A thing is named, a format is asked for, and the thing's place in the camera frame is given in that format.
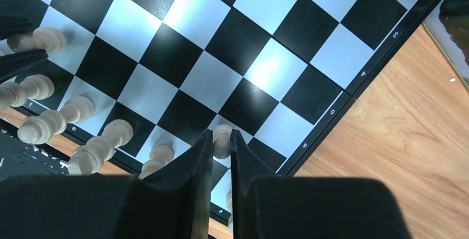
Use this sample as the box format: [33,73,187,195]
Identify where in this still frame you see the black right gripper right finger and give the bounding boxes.
[230,129,411,238]

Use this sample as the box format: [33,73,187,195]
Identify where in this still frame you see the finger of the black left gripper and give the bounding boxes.
[1,49,48,82]
[1,14,33,40]

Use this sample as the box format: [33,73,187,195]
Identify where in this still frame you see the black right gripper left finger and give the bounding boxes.
[1,129,213,238]

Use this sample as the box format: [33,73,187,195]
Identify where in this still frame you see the white chess piece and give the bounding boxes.
[67,119,134,175]

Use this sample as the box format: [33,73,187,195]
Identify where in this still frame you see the black white chess board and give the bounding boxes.
[0,0,466,227]

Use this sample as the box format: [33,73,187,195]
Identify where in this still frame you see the yellow metal tin box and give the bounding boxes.
[424,0,468,88]

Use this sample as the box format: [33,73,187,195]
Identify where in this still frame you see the white chess pawn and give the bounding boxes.
[7,27,67,54]

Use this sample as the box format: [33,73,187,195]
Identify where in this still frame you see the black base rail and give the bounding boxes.
[1,120,69,181]

